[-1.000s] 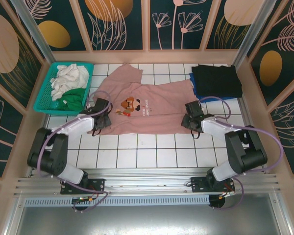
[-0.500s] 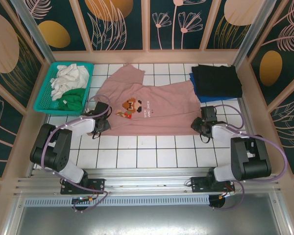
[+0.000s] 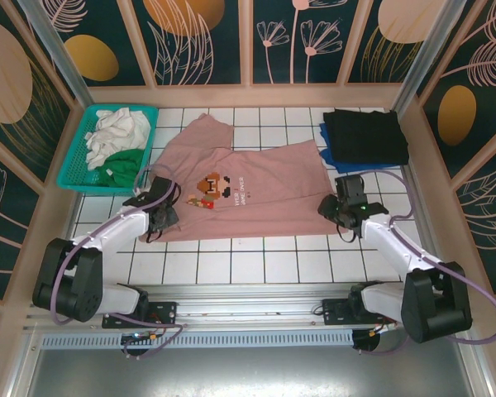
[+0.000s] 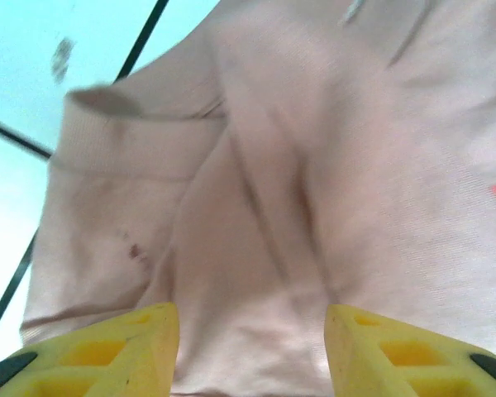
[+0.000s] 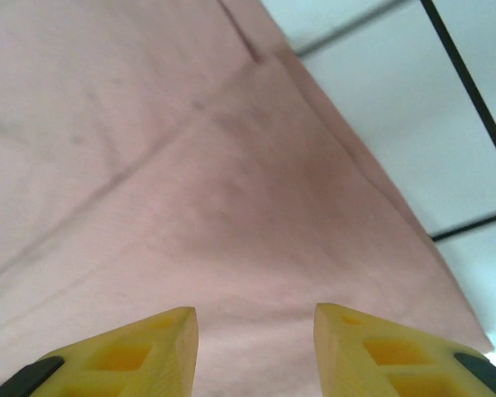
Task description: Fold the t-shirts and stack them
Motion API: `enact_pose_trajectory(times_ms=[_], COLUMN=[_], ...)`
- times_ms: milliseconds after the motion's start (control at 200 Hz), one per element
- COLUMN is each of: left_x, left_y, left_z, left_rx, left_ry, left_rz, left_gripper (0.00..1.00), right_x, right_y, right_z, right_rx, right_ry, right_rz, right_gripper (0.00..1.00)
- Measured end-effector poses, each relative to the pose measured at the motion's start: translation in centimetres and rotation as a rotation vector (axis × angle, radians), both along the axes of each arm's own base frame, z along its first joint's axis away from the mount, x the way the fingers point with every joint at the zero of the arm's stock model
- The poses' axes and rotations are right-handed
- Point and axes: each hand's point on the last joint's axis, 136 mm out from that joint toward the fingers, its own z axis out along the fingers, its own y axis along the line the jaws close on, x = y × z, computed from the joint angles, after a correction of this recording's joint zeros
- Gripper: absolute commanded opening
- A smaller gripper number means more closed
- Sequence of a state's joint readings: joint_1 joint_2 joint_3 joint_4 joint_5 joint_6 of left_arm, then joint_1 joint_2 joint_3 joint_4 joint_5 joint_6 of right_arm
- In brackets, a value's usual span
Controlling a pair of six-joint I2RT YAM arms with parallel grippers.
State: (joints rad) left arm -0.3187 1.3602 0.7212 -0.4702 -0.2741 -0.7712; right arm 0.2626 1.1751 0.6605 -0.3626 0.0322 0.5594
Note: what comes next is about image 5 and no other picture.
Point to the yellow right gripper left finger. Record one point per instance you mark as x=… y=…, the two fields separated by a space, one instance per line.
x=124 y=364

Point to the pink t-shirt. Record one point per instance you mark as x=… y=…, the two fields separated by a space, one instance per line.
x=169 y=165

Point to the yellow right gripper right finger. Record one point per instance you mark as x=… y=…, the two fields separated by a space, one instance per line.
x=388 y=360

